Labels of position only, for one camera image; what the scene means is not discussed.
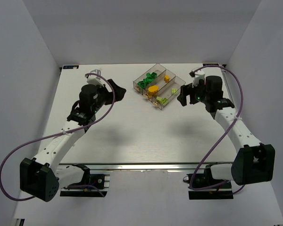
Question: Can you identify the orange lego brick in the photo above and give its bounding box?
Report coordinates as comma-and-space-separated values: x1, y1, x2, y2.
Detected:
148, 85, 159, 96

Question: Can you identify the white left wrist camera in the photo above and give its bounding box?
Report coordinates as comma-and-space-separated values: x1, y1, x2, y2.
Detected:
85, 69, 103, 86

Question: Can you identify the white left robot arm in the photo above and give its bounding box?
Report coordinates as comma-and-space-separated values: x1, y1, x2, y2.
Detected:
20, 79, 126, 202

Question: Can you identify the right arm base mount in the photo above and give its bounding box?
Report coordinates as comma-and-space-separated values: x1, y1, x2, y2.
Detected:
183, 173, 233, 200

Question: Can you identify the blue label left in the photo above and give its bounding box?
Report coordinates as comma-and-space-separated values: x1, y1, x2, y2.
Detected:
62, 65, 79, 70

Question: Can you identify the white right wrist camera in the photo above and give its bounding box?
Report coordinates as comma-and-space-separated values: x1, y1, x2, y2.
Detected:
189, 69, 205, 88

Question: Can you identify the aluminium rail front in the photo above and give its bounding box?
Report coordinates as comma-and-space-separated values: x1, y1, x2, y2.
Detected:
33, 162, 260, 171

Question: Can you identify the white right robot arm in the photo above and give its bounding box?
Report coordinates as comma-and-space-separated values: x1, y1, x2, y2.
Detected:
177, 76, 275, 190

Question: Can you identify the small yellow lego brick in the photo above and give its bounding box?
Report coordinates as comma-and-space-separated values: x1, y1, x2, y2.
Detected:
164, 75, 170, 83

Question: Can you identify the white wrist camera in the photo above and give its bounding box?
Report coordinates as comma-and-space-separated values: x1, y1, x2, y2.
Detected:
85, 69, 103, 86
189, 69, 205, 88

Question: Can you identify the clear three-compartment container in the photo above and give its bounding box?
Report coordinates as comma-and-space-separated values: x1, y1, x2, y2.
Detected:
133, 64, 186, 110

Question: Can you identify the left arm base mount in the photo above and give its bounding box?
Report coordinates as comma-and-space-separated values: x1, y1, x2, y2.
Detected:
60, 173, 110, 198

